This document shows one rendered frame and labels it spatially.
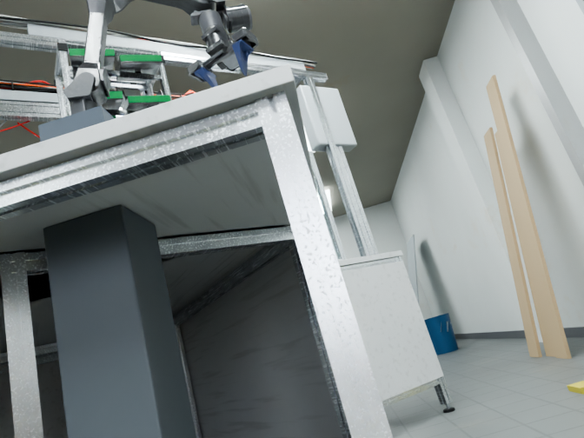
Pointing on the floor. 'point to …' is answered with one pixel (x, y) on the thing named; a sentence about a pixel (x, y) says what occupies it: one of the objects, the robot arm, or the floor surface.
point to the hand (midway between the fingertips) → (228, 72)
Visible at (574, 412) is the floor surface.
